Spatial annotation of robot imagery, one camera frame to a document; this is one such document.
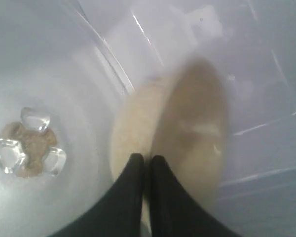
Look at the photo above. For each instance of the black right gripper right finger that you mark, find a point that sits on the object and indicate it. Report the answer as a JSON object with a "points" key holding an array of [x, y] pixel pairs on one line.
{"points": [[173, 212]]}

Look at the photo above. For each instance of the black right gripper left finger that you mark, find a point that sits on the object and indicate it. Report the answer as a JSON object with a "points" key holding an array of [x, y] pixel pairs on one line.
{"points": [[118, 212]]}

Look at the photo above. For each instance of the beige ceramic bowl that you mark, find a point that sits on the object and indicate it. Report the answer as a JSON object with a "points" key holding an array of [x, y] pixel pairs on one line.
{"points": [[180, 115]]}

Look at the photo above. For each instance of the white microwave oven body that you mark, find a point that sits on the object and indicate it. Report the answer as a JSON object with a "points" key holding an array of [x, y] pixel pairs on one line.
{"points": [[252, 45]]}

